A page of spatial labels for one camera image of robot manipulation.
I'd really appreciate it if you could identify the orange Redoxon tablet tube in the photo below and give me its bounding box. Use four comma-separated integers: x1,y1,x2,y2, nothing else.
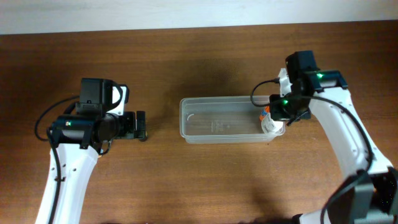
259,106,270,121

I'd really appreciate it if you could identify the white labelled bottle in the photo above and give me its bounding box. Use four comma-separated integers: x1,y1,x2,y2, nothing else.
261,113,284,134

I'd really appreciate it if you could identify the clear plastic container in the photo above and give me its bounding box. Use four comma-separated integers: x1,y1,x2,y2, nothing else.
180,96,285,144

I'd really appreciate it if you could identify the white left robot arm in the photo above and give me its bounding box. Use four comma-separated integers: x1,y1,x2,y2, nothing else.
36,78,148,223

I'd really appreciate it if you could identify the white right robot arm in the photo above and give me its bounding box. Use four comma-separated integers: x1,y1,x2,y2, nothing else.
270,50,397,223

